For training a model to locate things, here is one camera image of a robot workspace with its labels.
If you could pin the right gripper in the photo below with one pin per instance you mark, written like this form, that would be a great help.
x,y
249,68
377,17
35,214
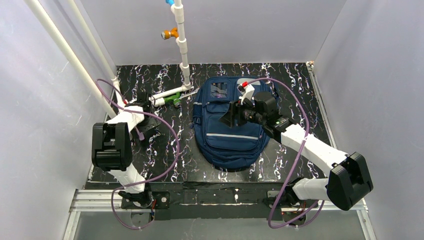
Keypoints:
x,y
238,112

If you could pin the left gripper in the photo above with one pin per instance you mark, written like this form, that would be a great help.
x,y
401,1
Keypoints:
x,y
144,102

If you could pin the navy blue backpack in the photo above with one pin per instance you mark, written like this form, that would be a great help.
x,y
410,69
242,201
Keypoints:
x,y
223,146

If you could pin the pink marker pen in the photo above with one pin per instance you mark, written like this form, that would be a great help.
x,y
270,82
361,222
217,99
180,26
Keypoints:
x,y
140,134

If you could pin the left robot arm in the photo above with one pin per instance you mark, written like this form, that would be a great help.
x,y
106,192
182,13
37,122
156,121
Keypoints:
x,y
112,150

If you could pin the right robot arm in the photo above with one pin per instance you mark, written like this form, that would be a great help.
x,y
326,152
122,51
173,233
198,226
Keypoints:
x,y
348,178

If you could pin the silver wrench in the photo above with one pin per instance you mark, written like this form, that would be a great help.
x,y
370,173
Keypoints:
x,y
193,92

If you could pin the blue pipe fitting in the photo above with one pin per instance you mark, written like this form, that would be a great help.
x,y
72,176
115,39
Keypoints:
x,y
170,2

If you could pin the green hose nozzle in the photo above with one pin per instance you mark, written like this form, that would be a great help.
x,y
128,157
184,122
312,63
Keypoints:
x,y
173,100

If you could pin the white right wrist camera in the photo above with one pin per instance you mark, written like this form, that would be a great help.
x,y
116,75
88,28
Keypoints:
x,y
247,90

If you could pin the orange hose nozzle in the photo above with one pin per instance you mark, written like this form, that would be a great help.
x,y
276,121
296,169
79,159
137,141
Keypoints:
x,y
167,34

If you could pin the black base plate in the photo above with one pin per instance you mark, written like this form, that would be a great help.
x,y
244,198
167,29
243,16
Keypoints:
x,y
205,200

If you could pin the white PVC pipe frame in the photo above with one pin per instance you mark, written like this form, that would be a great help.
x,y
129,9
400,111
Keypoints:
x,y
51,28

